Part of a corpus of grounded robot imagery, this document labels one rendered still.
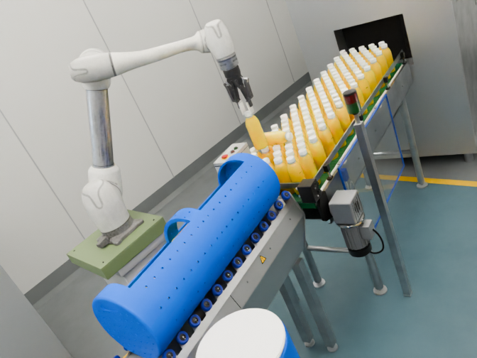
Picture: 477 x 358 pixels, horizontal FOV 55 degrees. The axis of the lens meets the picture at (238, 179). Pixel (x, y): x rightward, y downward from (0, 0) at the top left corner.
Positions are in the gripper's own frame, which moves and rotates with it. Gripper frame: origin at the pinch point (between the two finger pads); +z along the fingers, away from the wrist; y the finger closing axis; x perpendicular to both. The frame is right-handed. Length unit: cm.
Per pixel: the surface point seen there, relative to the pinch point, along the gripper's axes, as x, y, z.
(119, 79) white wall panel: 131, -234, 3
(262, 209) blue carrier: -40, 20, 29
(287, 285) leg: -25, 2, 89
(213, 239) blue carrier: -71, 19, 20
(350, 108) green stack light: 17.2, 41.8, 14.9
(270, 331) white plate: -96, 53, 31
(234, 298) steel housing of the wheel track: -74, 19, 46
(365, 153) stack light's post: 19, 42, 40
